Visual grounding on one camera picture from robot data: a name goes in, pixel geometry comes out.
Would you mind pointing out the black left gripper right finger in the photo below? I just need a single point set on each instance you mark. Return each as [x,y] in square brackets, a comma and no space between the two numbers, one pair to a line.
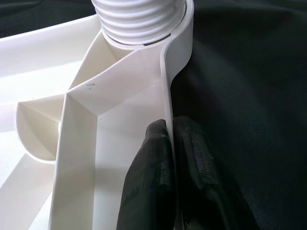
[204,182]

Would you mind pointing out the white tapered plastic table leg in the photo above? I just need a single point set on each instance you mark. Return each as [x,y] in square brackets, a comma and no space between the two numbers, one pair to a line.
[139,21]

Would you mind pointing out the black table cloth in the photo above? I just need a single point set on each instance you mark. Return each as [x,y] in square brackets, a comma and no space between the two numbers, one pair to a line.
[251,107]

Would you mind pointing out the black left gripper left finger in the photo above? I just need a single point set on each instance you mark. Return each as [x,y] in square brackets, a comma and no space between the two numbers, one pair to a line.
[148,182]

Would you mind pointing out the white plastic table top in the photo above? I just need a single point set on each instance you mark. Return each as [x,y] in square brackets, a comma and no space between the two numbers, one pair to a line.
[72,107]

